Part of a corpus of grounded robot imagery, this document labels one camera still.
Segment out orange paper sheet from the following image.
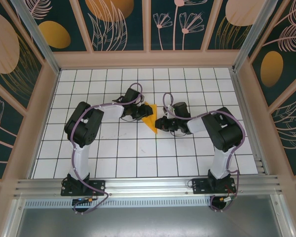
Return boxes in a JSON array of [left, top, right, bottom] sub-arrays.
[[141, 101, 161, 134]]

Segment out grey metal shelf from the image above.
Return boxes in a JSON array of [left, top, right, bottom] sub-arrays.
[[11, 195, 296, 237]]

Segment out aluminium side rail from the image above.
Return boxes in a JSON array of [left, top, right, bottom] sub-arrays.
[[230, 68, 271, 176]]

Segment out long aluminium mounting rail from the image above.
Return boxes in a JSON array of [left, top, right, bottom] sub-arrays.
[[13, 174, 284, 198]]

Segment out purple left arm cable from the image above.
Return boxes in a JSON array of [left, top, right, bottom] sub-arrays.
[[71, 83, 145, 215]]

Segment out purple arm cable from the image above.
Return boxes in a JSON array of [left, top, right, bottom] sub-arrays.
[[71, 83, 145, 215], [162, 92, 245, 213]]

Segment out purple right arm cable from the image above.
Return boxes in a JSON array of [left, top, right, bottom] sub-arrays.
[[162, 92, 245, 213]]

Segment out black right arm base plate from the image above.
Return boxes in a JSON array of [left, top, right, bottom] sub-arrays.
[[191, 178, 237, 195]]

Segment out slotted grey cable duct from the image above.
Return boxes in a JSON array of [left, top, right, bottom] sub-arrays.
[[24, 198, 213, 208]]

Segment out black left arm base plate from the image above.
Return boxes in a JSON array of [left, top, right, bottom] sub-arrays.
[[61, 179, 106, 197]]

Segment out aluminium frame post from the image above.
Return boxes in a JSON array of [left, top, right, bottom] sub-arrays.
[[9, 0, 61, 75], [233, 0, 279, 72]]

